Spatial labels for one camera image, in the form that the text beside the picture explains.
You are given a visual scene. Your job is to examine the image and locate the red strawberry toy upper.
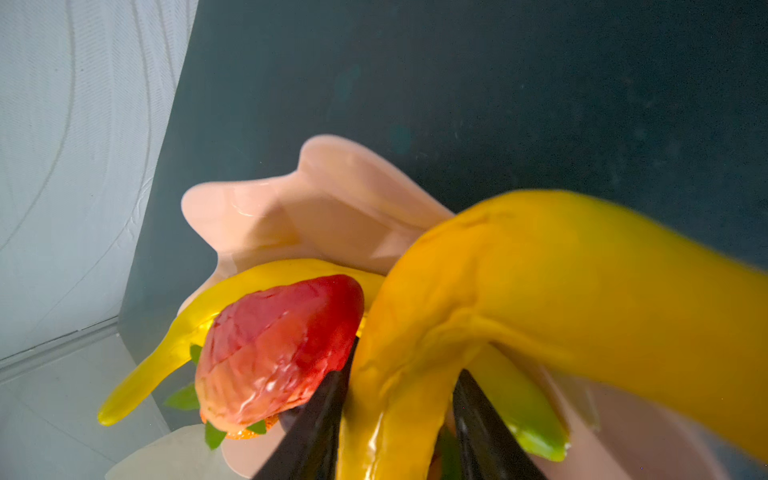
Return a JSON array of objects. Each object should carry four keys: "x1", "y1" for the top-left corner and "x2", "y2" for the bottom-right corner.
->
[{"x1": 164, "y1": 275, "x2": 365, "y2": 449}]

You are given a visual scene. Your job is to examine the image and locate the thin yellow toy banana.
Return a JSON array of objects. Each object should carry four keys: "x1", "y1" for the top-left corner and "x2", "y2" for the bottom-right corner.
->
[{"x1": 98, "y1": 259, "x2": 384, "y2": 426}]

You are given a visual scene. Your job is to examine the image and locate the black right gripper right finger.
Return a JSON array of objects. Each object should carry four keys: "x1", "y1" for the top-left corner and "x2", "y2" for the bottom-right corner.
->
[{"x1": 453, "y1": 370, "x2": 547, "y2": 480}]

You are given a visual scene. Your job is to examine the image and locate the orange toy fruit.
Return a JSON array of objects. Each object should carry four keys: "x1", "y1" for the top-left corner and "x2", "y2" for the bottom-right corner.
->
[{"x1": 226, "y1": 415, "x2": 279, "y2": 440}]

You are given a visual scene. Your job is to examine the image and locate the small yellow-green toy banana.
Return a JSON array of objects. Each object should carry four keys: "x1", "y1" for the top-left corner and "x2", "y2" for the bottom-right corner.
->
[{"x1": 467, "y1": 345, "x2": 570, "y2": 462}]

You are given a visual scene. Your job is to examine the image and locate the pink wavy fruit bowl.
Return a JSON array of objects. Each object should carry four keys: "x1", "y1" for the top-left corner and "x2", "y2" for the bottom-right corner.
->
[{"x1": 181, "y1": 135, "x2": 727, "y2": 479}]

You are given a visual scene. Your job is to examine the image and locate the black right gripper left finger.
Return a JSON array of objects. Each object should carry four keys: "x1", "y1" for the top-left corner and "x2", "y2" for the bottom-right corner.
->
[{"x1": 253, "y1": 340, "x2": 358, "y2": 480}]

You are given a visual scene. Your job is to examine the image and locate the large yellow toy banana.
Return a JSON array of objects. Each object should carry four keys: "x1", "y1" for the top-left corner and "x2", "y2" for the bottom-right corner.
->
[{"x1": 336, "y1": 190, "x2": 767, "y2": 479}]

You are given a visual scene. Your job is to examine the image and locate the cream banana-print plastic bag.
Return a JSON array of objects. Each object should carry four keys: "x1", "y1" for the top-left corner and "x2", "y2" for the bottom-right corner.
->
[{"x1": 105, "y1": 424, "x2": 242, "y2": 480}]

